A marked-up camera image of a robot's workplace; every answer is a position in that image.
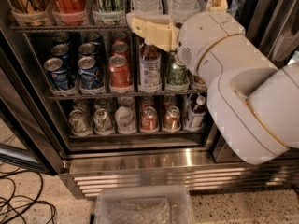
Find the gold can top shelf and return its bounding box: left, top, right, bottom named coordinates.
left=9, top=0, right=51, bottom=27

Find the middle wire shelf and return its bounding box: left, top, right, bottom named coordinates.
left=47, top=90, right=207, bottom=100

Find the brown tea bottle white cap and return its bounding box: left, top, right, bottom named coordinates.
left=139, top=39, right=162, bottom=93

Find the small tea bottle bottom shelf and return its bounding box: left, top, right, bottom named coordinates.
left=185, top=96, right=206, bottom=131

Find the clear bottle bottom shelf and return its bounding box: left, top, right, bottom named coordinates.
left=115, top=106, right=136, bottom=134

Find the blue pepsi can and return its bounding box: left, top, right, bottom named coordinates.
left=78, top=57, right=104, bottom=90
left=43, top=58, right=75, bottom=91

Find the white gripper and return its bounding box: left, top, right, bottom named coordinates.
left=126, top=0, right=245, bottom=76

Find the front blue Pepsi can left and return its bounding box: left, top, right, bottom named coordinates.
left=43, top=58, right=75, bottom=91

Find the front red soda can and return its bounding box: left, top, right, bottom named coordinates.
left=108, top=55, right=134, bottom=93

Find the orange can bottom shelf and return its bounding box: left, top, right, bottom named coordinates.
left=163, top=105, right=180, bottom=132

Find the front gold can middle shelf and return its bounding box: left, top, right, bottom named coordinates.
left=193, top=76, right=206, bottom=91

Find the front blue Pepsi can right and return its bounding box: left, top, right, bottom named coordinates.
left=78, top=57, right=104, bottom=90

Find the green can shelf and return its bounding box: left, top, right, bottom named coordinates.
left=93, top=109, right=114, bottom=135
left=93, top=0, right=125, bottom=25
left=165, top=53, right=189, bottom=91
left=69, top=109, right=92, bottom=136

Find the green can top shelf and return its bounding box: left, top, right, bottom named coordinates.
left=93, top=0, right=125, bottom=25

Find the stainless steel display fridge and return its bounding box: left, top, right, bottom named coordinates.
left=0, top=0, right=299, bottom=198

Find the front green can middle shelf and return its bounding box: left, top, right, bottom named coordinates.
left=165, top=53, right=189, bottom=91

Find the red can bottom shelf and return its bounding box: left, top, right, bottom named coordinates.
left=141, top=106, right=158, bottom=133

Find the gold can shelf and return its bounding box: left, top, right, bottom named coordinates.
left=9, top=0, right=51, bottom=27
left=193, top=76, right=206, bottom=91

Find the green can bottom shelf left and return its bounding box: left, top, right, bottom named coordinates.
left=69, top=109, right=92, bottom=136

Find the clear plastic storage bin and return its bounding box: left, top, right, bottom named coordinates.
left=94, top=185, right=195, bottom=224

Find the red Coca-Cola can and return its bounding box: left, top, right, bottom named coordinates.
left=53, top=0, right=86, bottom=25

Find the wire shelf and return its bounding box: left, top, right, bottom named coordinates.
left=10, top=23, right=130, bottom=33
left=47, top=90, right=207, bottom=100

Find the top wire shelf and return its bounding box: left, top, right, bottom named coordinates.
left=10, top=23, right=130, bottom=33

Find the black floor cable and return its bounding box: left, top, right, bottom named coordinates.
left=0, top=163, right=57, bottom=224

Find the open left fridge door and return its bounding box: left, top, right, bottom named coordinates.
left=0, top=31, right=64, bottom=175

